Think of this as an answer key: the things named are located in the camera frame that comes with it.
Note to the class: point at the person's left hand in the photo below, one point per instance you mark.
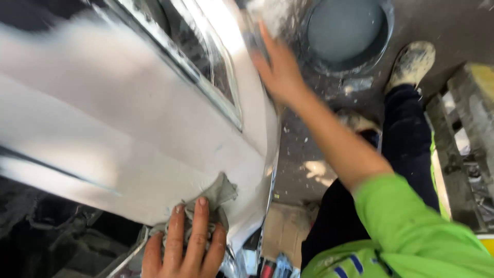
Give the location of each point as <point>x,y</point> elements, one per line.
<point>185,258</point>

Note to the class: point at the person's right hand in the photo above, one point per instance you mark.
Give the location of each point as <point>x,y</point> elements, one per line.
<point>281,75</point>

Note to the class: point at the grey sanding pad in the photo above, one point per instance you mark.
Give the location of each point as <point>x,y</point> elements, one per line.
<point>270,13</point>

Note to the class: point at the grey rag cloth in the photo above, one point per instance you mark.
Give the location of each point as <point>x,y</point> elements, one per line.
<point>218,193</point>

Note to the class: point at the grey water bucket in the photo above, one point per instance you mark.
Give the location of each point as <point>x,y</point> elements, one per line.
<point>345,33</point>

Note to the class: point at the red can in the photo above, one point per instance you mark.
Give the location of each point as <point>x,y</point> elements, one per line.
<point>268,269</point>

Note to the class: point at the paint-splattered work shoe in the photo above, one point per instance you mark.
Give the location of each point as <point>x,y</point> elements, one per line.
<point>357,121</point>
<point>411,63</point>

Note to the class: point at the blue white plastic bag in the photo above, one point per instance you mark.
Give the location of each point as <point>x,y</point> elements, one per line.
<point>285,267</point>

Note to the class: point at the brown cardboard piece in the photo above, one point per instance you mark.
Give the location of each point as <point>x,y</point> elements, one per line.
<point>285,231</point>

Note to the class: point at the dark work trousers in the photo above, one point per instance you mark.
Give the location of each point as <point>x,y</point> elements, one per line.
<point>407,146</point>

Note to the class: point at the white car body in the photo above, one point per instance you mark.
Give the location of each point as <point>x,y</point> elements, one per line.
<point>115,123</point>

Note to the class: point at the dusty wooden pallet rack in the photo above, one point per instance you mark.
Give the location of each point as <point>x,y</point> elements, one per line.
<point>463,146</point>

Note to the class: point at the green work shirt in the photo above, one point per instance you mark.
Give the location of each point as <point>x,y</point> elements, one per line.
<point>409,235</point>

